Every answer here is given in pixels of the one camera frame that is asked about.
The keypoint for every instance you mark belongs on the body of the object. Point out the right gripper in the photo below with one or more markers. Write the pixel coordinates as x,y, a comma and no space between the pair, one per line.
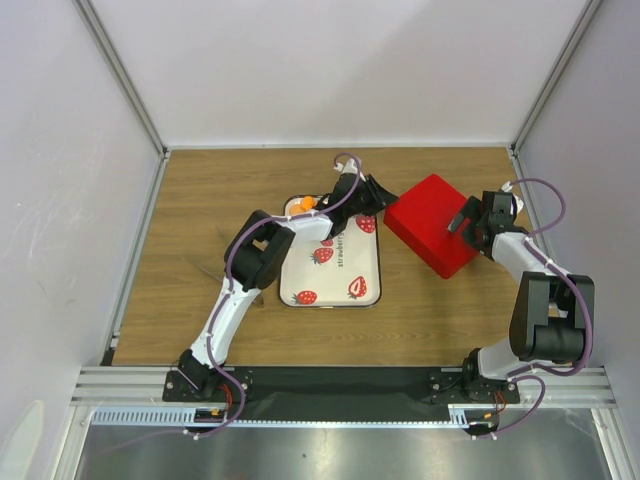
472,206

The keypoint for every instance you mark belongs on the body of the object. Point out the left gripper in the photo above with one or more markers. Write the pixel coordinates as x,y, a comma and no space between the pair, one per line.
379,198

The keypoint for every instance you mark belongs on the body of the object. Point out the red box lid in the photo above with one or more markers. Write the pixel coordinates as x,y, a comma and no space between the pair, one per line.
421,217

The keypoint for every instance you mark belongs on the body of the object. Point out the metal serving tongs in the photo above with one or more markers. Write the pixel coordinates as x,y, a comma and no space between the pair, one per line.
213,268

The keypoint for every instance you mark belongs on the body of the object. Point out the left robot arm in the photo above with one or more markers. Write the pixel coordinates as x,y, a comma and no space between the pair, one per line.
254,259

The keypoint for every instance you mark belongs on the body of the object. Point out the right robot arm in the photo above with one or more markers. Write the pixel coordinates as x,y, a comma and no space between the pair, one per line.
551,327

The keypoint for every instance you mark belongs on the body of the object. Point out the white strawberry tray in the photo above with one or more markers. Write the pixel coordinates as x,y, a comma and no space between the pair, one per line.
342,272

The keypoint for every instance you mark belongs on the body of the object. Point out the waffle cookie top left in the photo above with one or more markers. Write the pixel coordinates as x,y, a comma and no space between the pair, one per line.
297,209

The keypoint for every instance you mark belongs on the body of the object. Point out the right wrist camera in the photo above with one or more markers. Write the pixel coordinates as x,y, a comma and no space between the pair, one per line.
507,187

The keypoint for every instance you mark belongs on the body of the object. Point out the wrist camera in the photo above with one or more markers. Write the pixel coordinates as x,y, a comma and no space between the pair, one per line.
507,187
351,166

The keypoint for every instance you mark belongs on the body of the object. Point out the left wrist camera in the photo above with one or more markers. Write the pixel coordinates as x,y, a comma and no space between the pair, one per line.
351,166

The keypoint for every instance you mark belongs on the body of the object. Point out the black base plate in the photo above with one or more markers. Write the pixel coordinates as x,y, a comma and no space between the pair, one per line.
364,394

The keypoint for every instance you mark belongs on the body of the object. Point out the right cable duct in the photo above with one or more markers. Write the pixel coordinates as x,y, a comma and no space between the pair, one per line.
485,414

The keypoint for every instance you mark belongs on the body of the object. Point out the cable duct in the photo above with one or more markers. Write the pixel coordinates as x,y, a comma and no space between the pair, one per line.
485,414
161,416

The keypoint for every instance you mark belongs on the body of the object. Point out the left cable duct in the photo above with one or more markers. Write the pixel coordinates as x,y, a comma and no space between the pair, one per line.
161,416

